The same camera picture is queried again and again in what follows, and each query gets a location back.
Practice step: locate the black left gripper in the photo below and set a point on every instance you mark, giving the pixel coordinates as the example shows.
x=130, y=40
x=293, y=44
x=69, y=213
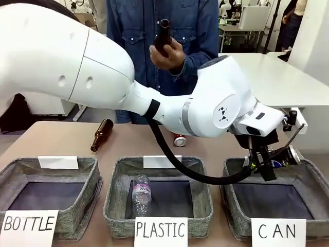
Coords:
x=257, y=144

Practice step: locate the dark blue drink can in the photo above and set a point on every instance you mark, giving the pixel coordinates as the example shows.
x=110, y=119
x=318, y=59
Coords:
x=291, y=155

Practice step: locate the brown glass bottle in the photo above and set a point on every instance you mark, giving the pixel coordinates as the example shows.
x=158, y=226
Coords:
x=101, y=135
x=162, y=41

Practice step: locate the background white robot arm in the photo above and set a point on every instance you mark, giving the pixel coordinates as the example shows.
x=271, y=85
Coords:
x=226, y=7

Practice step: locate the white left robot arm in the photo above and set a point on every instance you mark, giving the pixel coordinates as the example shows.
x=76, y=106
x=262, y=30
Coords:
x=77, y=64

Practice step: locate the person's left denim forearm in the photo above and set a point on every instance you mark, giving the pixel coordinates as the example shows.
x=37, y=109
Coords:
x=203, y=59

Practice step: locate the grey basket labelled can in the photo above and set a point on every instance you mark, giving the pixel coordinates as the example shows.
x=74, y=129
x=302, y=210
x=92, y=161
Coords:
x=318, y=185

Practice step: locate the grey basket labelled plastic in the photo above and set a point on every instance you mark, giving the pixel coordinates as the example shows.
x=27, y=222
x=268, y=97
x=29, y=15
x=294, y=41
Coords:
x=203, y=190

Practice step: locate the white CAN paper label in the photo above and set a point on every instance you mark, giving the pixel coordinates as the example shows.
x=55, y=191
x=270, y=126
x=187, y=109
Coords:
x=278, y=231

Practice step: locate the red drink can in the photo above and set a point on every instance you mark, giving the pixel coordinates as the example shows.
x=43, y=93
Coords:
x=180, y=140

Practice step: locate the grey basket labelled bottle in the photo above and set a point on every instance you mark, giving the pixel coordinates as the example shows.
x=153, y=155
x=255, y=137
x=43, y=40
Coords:
x=87, y=180

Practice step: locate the person's left hand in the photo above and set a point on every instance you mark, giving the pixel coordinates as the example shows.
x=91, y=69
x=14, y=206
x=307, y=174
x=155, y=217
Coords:
x=171, y=61

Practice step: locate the large white table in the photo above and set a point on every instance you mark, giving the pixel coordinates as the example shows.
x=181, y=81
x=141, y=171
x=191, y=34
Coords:
x=282, y=79

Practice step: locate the blank white card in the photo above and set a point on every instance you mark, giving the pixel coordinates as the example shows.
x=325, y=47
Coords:
x=57, y=162
x=159, y=162

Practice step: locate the white PLASTIC paper label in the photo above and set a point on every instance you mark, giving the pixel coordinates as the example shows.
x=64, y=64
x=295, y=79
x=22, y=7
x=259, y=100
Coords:
x=160, y=231

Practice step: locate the clear plastic bottle purple label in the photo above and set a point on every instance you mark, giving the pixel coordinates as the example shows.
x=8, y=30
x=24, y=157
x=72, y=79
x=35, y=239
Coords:
x=141, y=195

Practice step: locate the small background white table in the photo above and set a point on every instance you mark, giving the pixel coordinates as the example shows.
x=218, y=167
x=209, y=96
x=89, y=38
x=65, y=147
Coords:
x=239, y=29

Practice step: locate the black slanted pole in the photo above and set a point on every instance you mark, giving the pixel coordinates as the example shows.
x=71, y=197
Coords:
x=273, y=25

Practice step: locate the background person dark clothes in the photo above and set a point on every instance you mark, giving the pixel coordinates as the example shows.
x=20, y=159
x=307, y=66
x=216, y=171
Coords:
x=291, y=23

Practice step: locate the white box on table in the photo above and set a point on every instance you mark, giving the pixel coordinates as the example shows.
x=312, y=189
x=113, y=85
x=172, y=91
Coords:
x=253, y=16

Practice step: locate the person's denim shirt torso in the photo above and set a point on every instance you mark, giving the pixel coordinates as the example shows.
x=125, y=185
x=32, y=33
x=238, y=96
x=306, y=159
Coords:
x=128, y=25

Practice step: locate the white cabinet with legs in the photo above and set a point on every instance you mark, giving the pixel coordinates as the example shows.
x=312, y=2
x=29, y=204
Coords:
x=51, y=106

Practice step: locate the white BOTTLE paper label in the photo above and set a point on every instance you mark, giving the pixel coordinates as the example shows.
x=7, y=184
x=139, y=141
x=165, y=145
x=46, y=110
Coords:
x=28, y=226

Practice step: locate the black bag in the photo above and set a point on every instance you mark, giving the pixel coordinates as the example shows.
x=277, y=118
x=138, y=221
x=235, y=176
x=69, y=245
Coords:
x=15, y=113

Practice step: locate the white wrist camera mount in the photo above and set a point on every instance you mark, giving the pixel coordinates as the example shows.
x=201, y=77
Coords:
x=299, y=118

